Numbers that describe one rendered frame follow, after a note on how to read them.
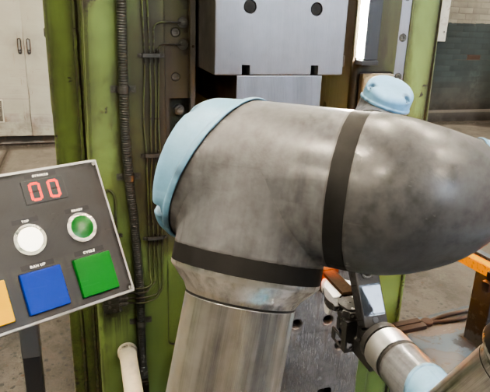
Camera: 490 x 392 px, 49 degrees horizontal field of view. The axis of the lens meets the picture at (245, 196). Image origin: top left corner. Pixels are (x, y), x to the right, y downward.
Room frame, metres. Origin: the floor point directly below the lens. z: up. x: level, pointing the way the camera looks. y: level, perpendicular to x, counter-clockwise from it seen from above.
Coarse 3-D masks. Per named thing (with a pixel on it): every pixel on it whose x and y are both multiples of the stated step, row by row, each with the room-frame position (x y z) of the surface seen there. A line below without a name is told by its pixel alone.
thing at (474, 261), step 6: (468, 258) 1.12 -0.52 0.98; (474, 258) 1.12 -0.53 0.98; (480, 258) 1.12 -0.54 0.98; (468, 264) 1.12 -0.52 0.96; (474, 264) 1.11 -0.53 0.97; (480, 264) 1.09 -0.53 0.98; (486, 264) 1.09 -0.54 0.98; (474, 270) 1.10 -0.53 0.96; (480, 270) 1.09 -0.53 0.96; (486, 270) 1.08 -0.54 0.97
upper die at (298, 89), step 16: (208, 80) 1.42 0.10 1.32; (224, 80) 1.27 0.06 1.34; (240, 80) 1.17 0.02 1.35; (256, 80) 1.18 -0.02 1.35; (272, 80) 1.19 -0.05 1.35; (288, 80) 1.21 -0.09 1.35; (304, 80) 1.22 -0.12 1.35; (320, 80) 1.23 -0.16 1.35; (208, 96) 1.42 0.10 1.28; (224, 96) 1.27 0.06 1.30; (240, 96) 1.17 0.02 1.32; (256, 96) 1.18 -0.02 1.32; (272, 96) 1.20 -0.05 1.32; (288, 96) 1.21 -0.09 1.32; (304, 96) 1.22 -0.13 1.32
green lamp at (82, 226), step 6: (78, 216) 0.97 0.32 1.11; (84, 216) 0.97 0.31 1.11; (72, 222) 0.95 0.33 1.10; (78, 222) 0.96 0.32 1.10; (84, 222) 0.97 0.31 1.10; (90, 222) 0.97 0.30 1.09; (72, 228) 0.95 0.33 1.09; (78, 228) 0.95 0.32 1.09; (84, 228) 0.96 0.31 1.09; (90, 228) 0.97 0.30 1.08; (78, 234) 0.95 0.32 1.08; (84, 234) 0.95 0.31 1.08; (90, 234) 0.96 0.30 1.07
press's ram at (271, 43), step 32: (224, 0) 1.16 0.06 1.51; (256, 0) 1.18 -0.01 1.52; (288, 0) 1.20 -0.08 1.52; (320, 0) 1.23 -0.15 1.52; (224, 32) 1.16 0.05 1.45; (256, 32) 1.18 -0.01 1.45; (288, 32) 1.20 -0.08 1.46; (320, 32) 1.23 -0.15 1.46; (224, 64) 1.16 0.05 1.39; (256, 64) 1.18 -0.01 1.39; (288, 64) 1.21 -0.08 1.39; (320, 64) 1.23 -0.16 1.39
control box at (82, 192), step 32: (0, 192) 0.91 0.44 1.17; (64, 192) 0.98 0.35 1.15; (96, 192) 1.02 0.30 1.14; (0, 224) 0.88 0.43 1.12; (32, 224) 0.91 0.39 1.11; (64, 224) 0.94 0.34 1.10; (96, 224) 0.98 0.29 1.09; (0, 256) 0.85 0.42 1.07; (32, 256) 0.88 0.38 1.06; (64, 256) 0.91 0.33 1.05; (128, 288) 0.95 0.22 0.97; (32, 320) 0.82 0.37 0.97
